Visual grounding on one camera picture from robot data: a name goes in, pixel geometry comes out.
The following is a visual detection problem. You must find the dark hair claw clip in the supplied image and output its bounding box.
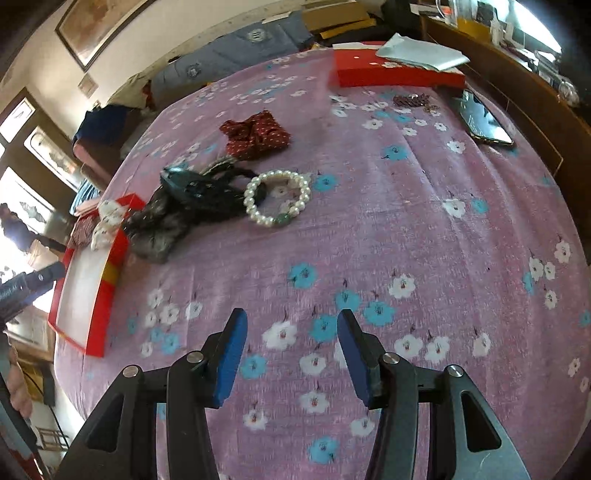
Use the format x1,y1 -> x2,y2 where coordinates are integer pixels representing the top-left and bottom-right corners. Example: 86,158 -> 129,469
159,166 -> 209,205

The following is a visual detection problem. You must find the brown cardboard box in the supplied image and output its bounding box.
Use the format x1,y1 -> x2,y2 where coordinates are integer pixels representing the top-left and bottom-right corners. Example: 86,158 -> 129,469
302,0 -> 376,41

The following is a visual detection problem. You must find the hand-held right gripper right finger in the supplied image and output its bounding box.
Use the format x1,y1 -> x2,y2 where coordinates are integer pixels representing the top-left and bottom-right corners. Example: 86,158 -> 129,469
337,309 -> 532,480

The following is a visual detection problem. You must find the grey furry scrunchie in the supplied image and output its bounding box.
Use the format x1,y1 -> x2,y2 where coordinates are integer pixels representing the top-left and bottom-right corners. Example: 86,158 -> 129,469
121,187 -> 200,265

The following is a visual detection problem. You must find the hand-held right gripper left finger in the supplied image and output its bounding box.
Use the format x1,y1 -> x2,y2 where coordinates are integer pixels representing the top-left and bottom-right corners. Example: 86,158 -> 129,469
55,308 -> 248,480

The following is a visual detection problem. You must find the framed wall picture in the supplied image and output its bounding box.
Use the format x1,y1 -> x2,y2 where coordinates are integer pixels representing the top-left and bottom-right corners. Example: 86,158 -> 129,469
54,0 -> 158,73

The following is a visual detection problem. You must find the dark blue folded cloth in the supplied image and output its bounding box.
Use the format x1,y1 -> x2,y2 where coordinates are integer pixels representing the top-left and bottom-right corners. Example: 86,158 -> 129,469
73,104 -> 141,155

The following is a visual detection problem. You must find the wooden glass door cabinet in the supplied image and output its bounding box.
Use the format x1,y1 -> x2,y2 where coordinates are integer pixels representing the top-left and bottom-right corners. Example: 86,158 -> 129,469
0,90 -> 86,236

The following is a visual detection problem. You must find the black smartphone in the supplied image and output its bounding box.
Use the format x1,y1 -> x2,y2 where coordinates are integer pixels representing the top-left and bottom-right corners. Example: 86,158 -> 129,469
450,89 -> 515,147

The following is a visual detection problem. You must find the black furry hair tie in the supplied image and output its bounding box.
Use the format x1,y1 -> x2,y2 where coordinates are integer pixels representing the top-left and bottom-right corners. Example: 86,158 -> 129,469
185,167 -> 260,223

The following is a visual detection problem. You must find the mauve scrunchie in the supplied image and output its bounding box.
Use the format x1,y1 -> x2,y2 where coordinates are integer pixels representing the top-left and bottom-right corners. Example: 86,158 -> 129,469
69,216 -> 100,247

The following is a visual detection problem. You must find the person's left hand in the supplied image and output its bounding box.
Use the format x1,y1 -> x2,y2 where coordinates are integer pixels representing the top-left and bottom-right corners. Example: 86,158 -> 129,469
8,344 -> 34,416

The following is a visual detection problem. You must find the red gift box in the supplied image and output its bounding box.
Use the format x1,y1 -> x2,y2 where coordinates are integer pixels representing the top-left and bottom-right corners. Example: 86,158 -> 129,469
47,194 -> 147,358

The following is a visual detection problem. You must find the pink folded blanket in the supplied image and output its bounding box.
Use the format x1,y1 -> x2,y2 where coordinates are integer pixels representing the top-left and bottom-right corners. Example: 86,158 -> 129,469
71,138 -> 127,186

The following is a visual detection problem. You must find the dark red beaded hair clip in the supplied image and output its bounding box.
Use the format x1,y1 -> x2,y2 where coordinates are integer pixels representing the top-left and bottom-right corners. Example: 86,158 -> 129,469
392,93 -> 441,112

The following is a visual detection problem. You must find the white folded paper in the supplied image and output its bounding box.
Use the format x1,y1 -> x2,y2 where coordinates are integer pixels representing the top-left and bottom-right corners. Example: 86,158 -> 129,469
375,32 -> 471,73

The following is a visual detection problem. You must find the white pearl bracelet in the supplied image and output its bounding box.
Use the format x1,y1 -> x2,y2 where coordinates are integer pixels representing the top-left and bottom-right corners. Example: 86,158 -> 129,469
243,170 -> 312,228

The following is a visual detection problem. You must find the pink floral bedsheet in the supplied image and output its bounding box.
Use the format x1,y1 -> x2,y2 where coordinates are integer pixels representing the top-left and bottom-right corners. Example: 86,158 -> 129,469
53,44 -> 591,480

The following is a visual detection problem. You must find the blue grey quilt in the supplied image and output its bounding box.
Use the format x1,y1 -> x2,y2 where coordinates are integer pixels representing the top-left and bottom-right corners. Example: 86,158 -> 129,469
150,11 -> 320,108

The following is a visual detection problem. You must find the striped folded cloth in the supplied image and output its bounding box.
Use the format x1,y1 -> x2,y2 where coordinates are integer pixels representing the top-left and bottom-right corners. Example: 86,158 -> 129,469
69,179 -> 106,217

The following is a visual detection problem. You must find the white floral scrunchie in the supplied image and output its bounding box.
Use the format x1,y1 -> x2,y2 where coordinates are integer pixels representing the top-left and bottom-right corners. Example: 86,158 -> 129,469
90,198 -> 129,252

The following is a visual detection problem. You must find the red gift box lid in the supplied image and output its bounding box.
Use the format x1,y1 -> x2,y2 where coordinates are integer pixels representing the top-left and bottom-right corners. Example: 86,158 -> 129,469
329,41 -> 466,89

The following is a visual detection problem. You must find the red polka dot scrunchie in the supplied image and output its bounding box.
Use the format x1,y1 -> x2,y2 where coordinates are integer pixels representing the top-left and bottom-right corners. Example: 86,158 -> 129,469
219,111 -> 293,161

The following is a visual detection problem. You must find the wooden headboard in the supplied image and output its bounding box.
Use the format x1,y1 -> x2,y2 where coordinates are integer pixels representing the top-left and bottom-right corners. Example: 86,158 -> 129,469
419,14 -> 588,266

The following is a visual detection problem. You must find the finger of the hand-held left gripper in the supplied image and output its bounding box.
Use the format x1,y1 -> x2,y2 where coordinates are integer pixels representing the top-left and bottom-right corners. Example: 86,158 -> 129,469
28,262 -> 66,296

